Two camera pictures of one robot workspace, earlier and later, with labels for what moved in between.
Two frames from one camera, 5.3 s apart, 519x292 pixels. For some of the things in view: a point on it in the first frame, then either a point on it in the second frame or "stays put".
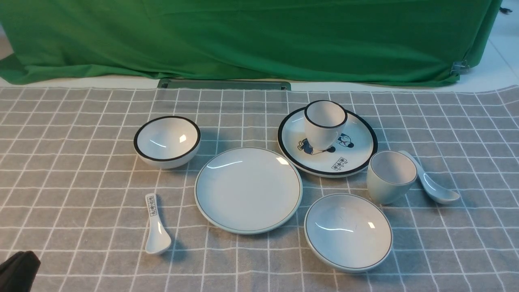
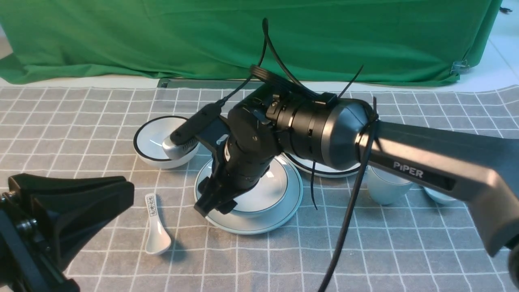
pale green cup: (391, 175) stays put
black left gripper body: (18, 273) -> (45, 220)
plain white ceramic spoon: (434, 190) stays put
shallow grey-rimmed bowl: (348, 232) -> (266, 195)
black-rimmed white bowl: (167, 142) stays put
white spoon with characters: (157, 241) stays put
